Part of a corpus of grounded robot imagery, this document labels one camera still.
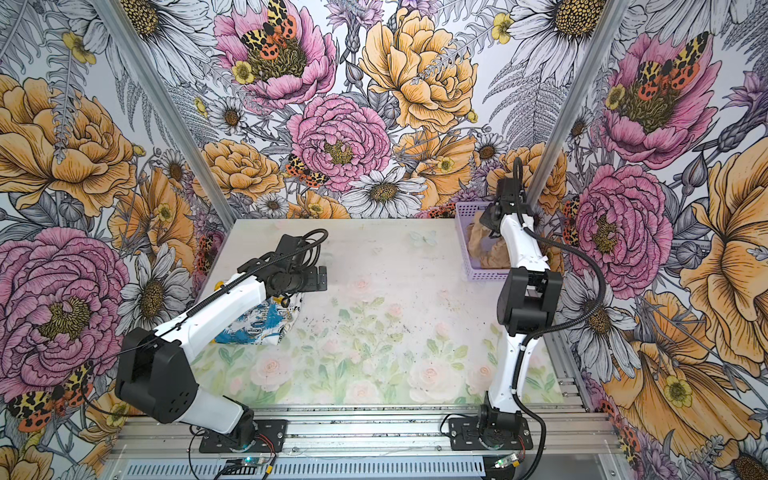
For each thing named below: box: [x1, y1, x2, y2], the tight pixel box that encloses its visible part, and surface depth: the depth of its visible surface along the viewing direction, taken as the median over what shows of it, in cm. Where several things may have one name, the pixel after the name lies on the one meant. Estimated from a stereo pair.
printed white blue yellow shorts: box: [214, 293, 303, 345], surface depth 89 cm
